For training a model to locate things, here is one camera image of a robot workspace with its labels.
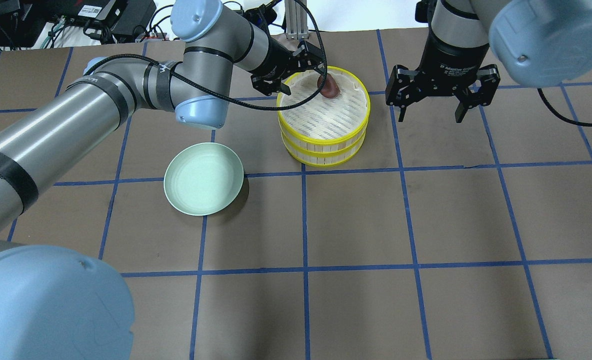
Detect brown chocolate bun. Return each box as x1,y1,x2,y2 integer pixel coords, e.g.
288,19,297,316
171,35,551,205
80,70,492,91
318,73,341,100

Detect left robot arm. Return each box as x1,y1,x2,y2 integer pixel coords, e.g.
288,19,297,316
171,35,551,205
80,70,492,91
0,0,328,360

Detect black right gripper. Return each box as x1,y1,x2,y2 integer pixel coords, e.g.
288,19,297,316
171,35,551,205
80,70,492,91
385,32,501,124

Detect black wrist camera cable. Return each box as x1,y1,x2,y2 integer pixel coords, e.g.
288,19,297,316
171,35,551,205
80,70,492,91
536,87,592,127

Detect black laptop charger brick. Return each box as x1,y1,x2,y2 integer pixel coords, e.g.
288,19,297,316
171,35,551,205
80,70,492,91
111,0,156,44

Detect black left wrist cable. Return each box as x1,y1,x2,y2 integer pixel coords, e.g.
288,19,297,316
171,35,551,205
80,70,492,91
88,0,329,112

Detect yellow steamer lower layers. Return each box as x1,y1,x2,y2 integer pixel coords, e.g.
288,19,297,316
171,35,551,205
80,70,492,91
278,120,368,167

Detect white steamer liner cloth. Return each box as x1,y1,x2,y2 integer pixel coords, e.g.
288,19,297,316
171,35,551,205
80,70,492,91
281,71,366,140

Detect pale green plate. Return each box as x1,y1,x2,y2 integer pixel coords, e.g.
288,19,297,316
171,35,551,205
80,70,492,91
163,142,245,216

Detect aluminium frame post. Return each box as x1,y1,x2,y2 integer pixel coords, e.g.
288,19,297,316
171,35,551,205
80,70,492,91
284,0,310,41

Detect yellow steamer top layer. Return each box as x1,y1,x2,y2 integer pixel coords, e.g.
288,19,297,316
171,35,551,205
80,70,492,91
276,66,371,146

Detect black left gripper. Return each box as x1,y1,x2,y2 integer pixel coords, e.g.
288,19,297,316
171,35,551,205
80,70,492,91
251,38,326,96

